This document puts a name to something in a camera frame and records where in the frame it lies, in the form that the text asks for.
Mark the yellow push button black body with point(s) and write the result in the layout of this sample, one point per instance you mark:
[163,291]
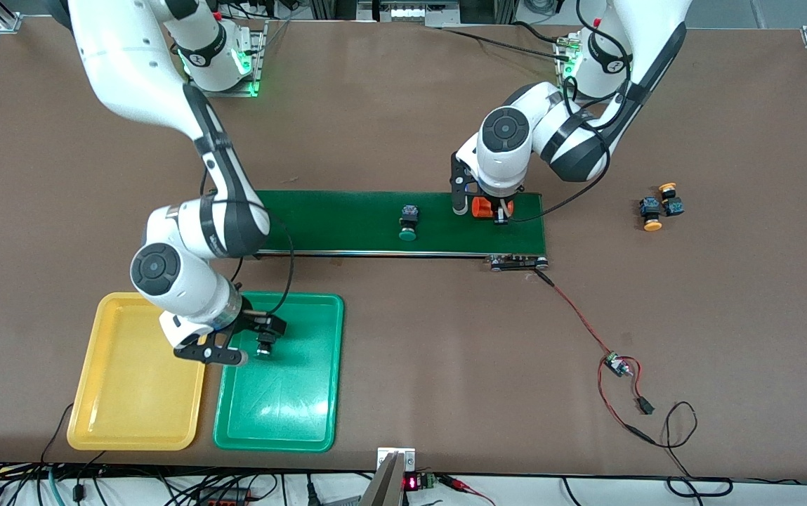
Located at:
[673,206]
[651,225]

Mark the red clip lead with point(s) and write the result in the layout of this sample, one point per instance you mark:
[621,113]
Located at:
[456,482]

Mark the small black plug connector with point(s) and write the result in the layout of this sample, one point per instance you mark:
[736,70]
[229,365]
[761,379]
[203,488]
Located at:
[645,405]

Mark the green push button black body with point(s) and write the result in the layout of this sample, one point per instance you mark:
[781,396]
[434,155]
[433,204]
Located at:
[409,235]
[265,348]

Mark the grey metal camera bracket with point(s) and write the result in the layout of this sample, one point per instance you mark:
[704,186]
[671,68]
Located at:
[392,485]

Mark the red and black power strip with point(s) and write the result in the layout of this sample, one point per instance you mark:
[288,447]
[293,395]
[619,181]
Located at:
[224,499]

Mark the green plastic tray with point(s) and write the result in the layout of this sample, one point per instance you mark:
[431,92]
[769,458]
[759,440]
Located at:
[284,407]

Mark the orange cylinder with white print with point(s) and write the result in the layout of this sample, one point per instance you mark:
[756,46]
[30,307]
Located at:
[480,209]

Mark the green conveyor belt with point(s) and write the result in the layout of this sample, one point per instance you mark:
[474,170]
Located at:
[347,221]

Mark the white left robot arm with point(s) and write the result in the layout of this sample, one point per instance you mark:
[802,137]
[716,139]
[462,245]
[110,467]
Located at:
[649,35]

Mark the red LED display module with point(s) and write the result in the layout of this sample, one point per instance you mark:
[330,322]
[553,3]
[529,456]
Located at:
[411,483]

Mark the yellow plastic tray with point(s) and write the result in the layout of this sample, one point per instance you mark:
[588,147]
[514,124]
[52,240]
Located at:
[136,407]

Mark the small controller circuit board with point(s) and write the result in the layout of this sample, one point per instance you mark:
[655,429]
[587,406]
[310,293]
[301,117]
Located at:
[614,363]

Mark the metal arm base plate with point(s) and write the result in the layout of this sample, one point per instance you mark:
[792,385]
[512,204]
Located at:
[234,92]
[617,99]

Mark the white light panel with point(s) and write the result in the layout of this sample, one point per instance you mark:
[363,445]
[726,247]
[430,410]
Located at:
[410,10]

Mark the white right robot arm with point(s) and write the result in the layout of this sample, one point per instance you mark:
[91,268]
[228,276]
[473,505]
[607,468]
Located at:
[129,56]

